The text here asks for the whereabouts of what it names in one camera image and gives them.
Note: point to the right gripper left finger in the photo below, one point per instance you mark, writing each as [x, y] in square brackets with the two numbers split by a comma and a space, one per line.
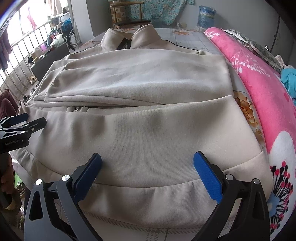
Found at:
[53, 212]

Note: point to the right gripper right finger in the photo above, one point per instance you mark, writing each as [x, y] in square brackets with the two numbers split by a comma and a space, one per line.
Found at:
[252, 218]

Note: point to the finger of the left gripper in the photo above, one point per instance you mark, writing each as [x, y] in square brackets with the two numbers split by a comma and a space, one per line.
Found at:
[35, 125]
[10, 121]

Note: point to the beige zip jacket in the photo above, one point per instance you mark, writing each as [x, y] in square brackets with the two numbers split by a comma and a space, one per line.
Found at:
[138, 120]

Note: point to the grey checked bed sheet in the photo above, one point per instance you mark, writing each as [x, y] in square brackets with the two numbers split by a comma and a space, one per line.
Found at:
[185, 39]

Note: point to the bicycle by window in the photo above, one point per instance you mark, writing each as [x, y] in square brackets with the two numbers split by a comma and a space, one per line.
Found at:
[62, 33]

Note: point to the wooden chair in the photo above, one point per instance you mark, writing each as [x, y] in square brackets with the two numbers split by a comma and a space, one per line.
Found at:
[127, 14]

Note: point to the pink floral blanket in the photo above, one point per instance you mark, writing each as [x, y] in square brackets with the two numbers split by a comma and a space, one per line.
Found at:
[276, 112]

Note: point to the turquoise cartoon cloth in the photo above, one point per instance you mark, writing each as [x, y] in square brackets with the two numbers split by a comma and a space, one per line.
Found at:
[288, 78]

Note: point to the grey patterned pillow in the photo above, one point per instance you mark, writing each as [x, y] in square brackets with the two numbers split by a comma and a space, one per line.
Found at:
[275, 62]

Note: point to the blue water bottle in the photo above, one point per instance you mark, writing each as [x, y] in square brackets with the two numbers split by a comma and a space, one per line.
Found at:
[206, 17]

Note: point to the teal floral wall cloth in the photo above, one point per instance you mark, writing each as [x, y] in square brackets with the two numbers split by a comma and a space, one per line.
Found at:
[163, 11]

